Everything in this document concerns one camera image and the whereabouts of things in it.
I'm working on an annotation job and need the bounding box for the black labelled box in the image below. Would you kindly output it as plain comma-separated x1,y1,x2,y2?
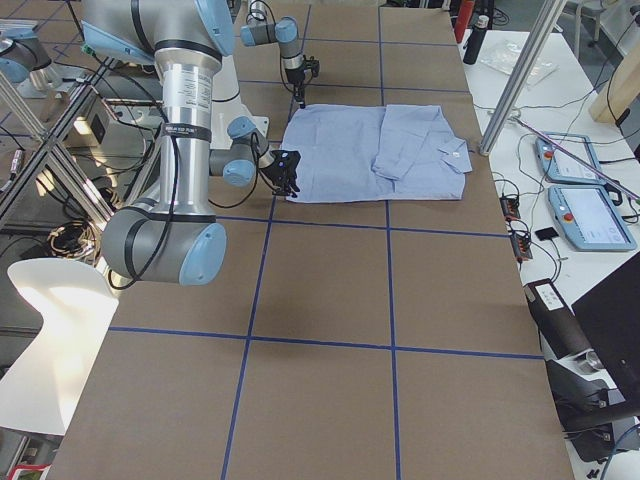
523,279,592,358

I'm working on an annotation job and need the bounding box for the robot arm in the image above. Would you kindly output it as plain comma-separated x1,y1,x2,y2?
240,1,320,109
82,1,300,285

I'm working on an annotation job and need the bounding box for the upper blue teach pendant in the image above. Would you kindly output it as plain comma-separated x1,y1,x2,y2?
535,132,605,185

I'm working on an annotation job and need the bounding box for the white chair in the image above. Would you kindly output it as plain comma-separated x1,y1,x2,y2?
1,258,119,436

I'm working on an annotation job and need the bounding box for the aluminium frame post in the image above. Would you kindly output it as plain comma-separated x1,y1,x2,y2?
479,0,566,156

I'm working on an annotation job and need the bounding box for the lower blue teach pendant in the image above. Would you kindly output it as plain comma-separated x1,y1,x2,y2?
547,185,637,252

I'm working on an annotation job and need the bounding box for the reacher grabber stick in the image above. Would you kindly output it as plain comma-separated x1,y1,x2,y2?
508,116,639,201

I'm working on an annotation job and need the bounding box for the black water bottle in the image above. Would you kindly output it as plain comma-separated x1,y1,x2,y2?
463,15,490,65

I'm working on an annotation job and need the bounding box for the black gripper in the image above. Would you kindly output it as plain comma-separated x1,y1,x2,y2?
284,56,320,109
260,150,301,199

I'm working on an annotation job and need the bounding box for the blue striped button shirt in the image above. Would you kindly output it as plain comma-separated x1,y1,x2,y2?
282,104,472,203

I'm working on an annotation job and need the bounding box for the clear plastic bag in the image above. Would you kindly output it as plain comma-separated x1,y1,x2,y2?
479,40,559,88

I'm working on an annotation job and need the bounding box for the red bottle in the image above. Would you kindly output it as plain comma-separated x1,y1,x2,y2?
454,0,475,44

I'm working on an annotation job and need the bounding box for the blue teach pendant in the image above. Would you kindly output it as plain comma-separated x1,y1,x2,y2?
547,185,637,252
535,132,605,185

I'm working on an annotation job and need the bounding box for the black monitor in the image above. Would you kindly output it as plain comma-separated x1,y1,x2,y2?
572,255,640,399

